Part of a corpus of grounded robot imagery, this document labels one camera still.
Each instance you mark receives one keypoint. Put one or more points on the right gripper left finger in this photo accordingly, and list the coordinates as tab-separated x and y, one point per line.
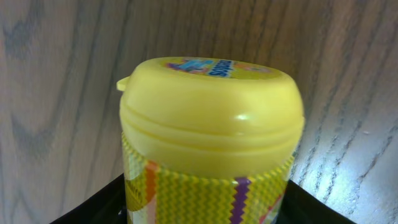
107	206

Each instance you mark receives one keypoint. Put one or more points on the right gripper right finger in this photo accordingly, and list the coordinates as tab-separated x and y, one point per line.
300	207

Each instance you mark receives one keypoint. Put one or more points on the yellow Mentos gum bottle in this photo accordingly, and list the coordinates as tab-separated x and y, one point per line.
207	140

